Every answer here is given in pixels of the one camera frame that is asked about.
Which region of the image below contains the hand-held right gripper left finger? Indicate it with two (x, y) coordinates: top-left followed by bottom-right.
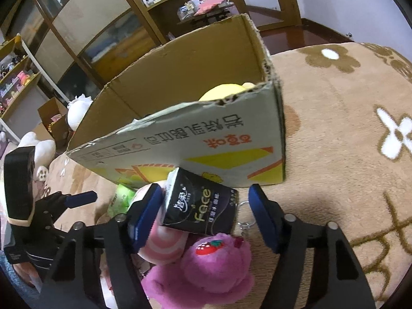
(35, 183), (165, 309)

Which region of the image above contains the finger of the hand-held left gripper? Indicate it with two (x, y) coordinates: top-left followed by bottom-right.
(39, 191), (98, 214)

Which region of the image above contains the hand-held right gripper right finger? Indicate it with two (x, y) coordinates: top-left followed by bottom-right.
(248, 183), (378, 309)

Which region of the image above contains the black tissue pack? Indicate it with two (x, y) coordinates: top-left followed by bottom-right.
(160, 167), (239, 236)

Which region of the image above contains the printed cardboard box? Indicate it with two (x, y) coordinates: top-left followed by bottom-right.
(65, 13), (286, 191)

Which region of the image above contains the pink striped plush toy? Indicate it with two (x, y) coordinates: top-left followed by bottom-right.
(129, 182), (189, 263)

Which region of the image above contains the green packet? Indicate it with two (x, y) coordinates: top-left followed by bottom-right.
(107, 183), (137, 218)

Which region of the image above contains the white heart-shaped plush toy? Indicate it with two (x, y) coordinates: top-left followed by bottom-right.
(18, 131), (57, 197)

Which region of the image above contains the small brown cardboard box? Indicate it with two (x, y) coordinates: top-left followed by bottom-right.
(38, 97), (77, 150)

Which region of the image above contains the pink strawberry plush bear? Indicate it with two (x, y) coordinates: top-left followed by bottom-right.
(141, 232), (255, 309)

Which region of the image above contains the white spiky plush toy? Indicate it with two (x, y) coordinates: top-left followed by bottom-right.
(67, 93), (94, 132)

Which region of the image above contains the wooden shelf of figurines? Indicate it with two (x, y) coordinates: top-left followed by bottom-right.
(0, 34), (42, 142)

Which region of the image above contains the yellow plush toy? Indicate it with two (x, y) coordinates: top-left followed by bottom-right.
(198, 82), (258, 102)

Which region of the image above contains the wooden sliding door wardrobe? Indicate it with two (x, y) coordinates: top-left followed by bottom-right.
(0, 0), (168, 107)

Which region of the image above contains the wooden corner shelf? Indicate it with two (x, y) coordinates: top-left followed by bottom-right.
(129, 0), (197, 44)

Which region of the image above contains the cluttered black table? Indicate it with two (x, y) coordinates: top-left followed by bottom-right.
(176, 0), (241, 28)

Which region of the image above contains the pink envelope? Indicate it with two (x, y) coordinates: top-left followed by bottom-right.
(196, 0), (231, 15)

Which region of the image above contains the metal key ring chain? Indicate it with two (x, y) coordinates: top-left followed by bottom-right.
(236, 200), (254, 236)

